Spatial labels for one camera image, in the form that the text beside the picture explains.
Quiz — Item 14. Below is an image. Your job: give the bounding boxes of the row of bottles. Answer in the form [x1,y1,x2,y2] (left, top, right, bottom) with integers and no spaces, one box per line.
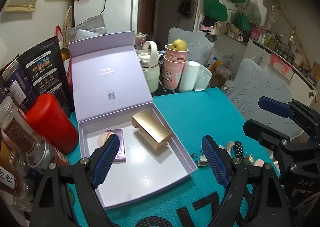
[251,26,310,68]

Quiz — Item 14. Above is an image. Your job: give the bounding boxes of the white paper towel roll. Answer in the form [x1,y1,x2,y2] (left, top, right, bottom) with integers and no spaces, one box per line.
[179,60,213,92]

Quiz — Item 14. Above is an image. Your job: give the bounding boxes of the translucent claw hair clip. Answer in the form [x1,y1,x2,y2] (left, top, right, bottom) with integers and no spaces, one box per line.
[219,141,235,151]

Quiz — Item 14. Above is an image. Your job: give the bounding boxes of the orange jar with white label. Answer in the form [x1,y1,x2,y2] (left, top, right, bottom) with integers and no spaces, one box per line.
[0,166,28,199]

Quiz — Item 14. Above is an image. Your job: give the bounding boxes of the black power cable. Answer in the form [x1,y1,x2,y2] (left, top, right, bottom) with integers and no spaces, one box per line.
[99,0,110,16]

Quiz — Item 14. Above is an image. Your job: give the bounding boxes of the black and pink bag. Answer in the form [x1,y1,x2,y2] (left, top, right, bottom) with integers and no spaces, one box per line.
[201,16,217,34]

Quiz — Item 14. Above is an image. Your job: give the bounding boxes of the clear jar brown contents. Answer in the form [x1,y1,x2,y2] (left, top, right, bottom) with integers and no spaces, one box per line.
[0,96,35,154]

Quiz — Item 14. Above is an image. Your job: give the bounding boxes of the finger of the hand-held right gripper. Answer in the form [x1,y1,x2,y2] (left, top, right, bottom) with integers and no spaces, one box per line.
[258,96,320,140]
[243,119,292,148]

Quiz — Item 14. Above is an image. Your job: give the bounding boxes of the pile of plastic bags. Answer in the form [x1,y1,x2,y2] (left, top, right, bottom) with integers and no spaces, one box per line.
[209,54,235,89]

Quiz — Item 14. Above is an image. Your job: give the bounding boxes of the black polka-dot hair clip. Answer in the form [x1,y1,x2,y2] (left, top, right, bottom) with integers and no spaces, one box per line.
[234,141,244,160]

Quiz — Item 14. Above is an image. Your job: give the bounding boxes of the pink compact with yellow stripe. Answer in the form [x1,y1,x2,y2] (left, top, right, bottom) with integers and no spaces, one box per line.
[97,131,110,148]

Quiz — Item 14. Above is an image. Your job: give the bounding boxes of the white fridge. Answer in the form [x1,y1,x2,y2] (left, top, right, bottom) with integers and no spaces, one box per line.
[74,0,139,35]

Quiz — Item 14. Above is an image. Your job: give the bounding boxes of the lilac gift box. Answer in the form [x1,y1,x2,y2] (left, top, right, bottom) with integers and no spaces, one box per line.
[68,31,199,211]

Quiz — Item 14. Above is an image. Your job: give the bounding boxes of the teal bubble mat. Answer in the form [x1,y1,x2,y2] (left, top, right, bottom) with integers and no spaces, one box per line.
[66,87,283,227]

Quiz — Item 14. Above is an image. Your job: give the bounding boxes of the grey leaf-pattern chair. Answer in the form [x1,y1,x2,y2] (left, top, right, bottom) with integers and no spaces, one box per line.
[229,58,304,140]
[167,27,214,68]

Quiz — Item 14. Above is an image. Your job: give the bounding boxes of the printed pink mug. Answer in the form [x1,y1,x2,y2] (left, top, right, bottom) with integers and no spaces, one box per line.
[135,32,148,48]

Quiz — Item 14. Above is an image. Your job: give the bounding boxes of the black printed pouch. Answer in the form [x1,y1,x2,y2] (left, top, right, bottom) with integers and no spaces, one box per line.
[19,36,73,113]

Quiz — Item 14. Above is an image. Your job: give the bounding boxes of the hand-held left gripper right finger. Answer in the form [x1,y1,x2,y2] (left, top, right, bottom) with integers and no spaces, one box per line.
[201,135,292,227]

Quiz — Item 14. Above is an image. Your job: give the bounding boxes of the yellow pear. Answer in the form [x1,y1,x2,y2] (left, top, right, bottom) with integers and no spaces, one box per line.
[171,39,187,51]

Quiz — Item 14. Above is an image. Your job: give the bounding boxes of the grey plastic bag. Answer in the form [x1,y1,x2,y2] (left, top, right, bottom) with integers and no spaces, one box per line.
[67,15,108,40]

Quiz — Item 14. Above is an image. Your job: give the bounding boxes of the purple signed card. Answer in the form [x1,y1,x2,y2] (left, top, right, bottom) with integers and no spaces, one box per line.
[105,129,127,164]

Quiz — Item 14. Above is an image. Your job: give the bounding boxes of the dark hanging shoulder bag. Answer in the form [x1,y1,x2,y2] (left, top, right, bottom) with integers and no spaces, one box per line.
[177,0,194,18]

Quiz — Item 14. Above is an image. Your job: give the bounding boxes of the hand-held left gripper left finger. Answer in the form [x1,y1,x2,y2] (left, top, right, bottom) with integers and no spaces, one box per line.
[29,133,120,227]

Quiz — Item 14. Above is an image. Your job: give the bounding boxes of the cream jug with handle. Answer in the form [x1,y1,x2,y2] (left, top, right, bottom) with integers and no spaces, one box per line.
[137,41,160,93]

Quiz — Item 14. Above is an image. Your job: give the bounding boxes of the white counter cabinet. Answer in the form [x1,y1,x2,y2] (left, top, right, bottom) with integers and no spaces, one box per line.
[244,40,317,106]

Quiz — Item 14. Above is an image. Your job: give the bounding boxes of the pink cloth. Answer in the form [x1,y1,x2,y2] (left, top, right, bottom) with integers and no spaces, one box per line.
[269,54,292,74]

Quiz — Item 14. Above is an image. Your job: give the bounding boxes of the pink panda paper cup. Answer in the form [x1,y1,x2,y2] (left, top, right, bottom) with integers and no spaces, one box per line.
[163,56,187,90]

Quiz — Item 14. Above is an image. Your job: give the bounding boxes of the brown door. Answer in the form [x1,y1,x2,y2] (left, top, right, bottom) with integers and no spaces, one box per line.
[130,0,158,40]

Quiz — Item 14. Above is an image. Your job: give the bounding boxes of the gold cardboard box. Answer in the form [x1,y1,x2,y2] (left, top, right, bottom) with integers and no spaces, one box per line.
[132,109,173,151]

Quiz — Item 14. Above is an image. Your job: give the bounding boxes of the clear jar red-brown contents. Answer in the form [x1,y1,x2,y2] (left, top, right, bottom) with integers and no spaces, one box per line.
[25,135,59,174]

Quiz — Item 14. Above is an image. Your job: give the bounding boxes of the dark purple filled jar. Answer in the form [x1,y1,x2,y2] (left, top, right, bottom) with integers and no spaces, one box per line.
[2,60,38,110]

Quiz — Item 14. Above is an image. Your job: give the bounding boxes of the red canister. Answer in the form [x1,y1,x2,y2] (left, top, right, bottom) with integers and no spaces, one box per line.
[26,93,79,155]

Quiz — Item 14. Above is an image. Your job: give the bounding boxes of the woven straw fan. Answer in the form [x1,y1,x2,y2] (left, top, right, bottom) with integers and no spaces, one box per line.
[62,6,73,43]

